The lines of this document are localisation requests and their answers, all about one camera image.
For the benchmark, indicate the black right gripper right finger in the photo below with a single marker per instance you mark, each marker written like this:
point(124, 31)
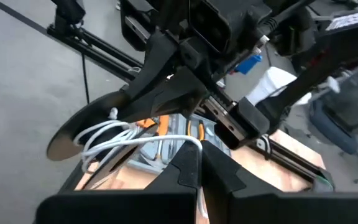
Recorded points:
point(228, 193)

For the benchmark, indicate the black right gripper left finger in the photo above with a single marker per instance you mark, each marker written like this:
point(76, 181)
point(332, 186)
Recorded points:
point(172, 193)

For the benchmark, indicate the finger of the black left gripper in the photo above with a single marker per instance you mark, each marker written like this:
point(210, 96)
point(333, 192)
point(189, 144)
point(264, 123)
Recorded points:
point(166, 99)
point(157, 62)

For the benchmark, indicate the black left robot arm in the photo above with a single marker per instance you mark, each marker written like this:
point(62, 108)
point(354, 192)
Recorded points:
point(337, 56)

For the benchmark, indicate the grey tool case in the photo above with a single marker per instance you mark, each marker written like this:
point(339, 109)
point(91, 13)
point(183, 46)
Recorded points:
point(149, 155)

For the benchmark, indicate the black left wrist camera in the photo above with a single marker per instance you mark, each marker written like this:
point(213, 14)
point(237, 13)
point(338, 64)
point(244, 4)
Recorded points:
point(216, 21)

